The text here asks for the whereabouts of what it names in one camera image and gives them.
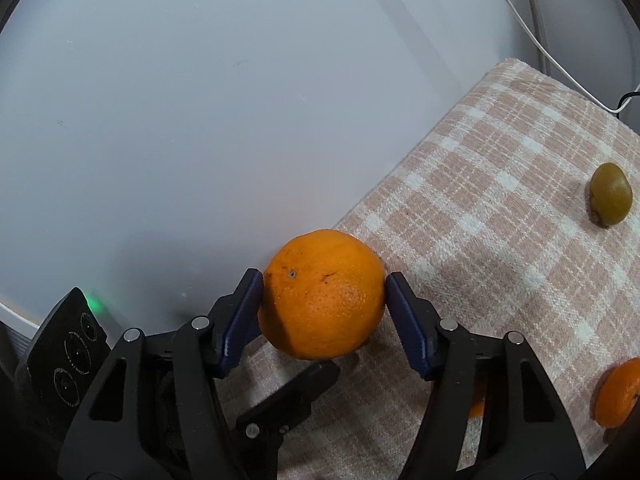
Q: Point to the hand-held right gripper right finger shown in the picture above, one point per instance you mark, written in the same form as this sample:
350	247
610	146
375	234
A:
407	330

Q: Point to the small mandarin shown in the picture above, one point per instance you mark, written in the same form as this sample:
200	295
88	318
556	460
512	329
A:
476	402
620	395

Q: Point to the brown kiwi fruit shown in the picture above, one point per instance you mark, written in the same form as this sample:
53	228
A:
610	192

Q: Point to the white refrigerator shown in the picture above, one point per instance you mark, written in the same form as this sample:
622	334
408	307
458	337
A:
200	110

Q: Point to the pink checkered tablecloth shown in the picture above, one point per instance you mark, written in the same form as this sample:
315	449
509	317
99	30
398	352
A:
500	260

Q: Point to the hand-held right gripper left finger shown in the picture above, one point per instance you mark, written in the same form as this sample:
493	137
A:
242	320

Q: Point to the medium orange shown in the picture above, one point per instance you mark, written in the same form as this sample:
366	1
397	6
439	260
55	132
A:
320	290

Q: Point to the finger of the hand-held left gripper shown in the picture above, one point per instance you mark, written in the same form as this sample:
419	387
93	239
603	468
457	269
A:
295	392

